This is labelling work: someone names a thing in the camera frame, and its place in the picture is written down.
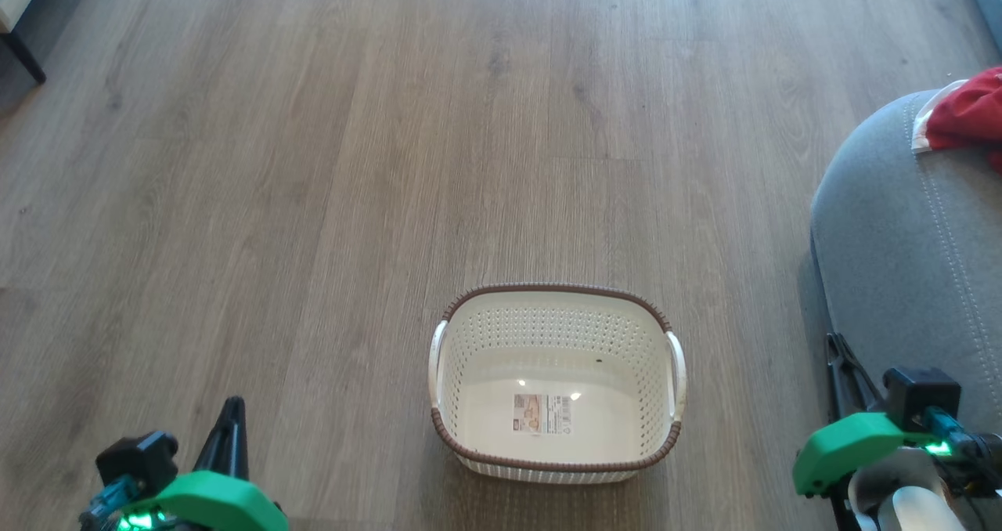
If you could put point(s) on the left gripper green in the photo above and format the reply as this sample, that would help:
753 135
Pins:
211 503

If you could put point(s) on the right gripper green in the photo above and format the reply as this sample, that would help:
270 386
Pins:
845 449

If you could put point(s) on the red and white clothing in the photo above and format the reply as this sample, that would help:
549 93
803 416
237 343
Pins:
967 112

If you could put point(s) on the white laundry basket brown rim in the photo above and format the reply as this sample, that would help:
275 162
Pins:
548 319

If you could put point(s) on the grey fabric sofa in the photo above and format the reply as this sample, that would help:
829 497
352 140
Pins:
900 265

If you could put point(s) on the printed label sticker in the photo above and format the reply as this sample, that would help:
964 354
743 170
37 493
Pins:
542 413

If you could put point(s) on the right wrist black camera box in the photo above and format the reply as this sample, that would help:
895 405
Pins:
924 398

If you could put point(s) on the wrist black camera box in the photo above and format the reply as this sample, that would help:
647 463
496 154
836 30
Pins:
137 460
924 398

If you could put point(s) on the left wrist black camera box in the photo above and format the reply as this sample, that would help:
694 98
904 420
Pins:
137 460

